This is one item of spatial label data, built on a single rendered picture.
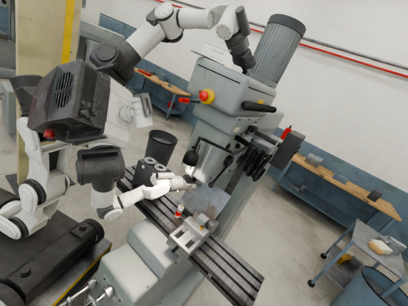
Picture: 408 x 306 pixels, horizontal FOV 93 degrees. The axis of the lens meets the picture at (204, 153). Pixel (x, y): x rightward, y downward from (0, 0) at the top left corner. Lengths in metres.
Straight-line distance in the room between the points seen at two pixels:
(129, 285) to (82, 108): 0.94
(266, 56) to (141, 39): 0.62
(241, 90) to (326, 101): 4.43
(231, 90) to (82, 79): 0.50
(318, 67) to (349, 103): 1.00
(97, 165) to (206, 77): 0.53
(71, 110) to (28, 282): 1.02
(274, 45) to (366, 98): 4.13
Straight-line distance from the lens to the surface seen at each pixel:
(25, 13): 2.25
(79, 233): 1.62
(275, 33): 1.19
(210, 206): 1.57
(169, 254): 1.30
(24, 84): 1.12
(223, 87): 0.80
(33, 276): 1.49
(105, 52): 0.90
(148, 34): 0.95
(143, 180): 1.48
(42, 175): 1.20
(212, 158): 0.99
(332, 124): 5.13
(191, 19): 0.93
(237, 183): 1.48
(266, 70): 1.16
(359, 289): 2.92
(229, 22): 0.84
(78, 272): 1.72
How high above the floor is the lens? 1.87
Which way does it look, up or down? 23 degrees down
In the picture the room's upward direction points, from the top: 24 degrees clockwise
